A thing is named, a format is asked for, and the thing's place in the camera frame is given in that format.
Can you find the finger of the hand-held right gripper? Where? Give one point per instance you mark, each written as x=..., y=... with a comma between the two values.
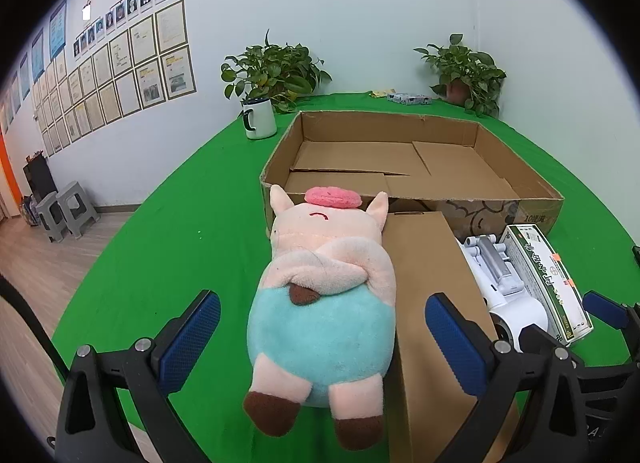
x=605, y=312

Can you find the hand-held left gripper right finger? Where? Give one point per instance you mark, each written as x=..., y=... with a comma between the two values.
x=455, y=343

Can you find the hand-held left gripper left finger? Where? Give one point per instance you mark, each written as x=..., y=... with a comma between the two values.
x=192, y=338

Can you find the green and white carton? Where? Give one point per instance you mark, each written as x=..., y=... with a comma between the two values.
x=545, y=273

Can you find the small brown cardboard box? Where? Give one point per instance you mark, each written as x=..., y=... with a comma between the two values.
x=430, y=263

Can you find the pink pig plush toy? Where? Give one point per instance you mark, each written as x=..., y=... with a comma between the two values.
x=320, y=323

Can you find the large cardboard box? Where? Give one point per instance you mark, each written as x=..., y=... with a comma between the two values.
x=450, y=163

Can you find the white plastic device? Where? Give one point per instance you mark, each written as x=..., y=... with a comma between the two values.
x=492, y=268

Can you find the green tablecloth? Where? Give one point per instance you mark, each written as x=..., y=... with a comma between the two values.
x=200, y=203

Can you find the grey plastic stool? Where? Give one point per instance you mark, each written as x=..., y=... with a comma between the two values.
x=77, y=205
x=49, y=215

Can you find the black cabinet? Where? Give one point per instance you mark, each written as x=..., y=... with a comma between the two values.
x=39, y=178

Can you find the orange door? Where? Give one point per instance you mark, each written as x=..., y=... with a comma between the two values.
x=7, y=178

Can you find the blue and white packet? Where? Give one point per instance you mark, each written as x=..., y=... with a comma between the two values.
x=410, y=99

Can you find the yellow cloth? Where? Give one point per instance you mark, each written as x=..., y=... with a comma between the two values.
x=380, y=93

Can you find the potted plant in brown pot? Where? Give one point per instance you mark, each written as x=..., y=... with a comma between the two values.
x=465, y=73

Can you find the bushy potted green plant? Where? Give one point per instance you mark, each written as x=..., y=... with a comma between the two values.
x=272, y=68

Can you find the group of framed certificates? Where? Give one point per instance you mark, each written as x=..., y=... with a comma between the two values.
x=150, y=43

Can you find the blue wall poster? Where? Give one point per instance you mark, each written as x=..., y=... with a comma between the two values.
x=58, y=28
x=25, y=78
x=38, y=57

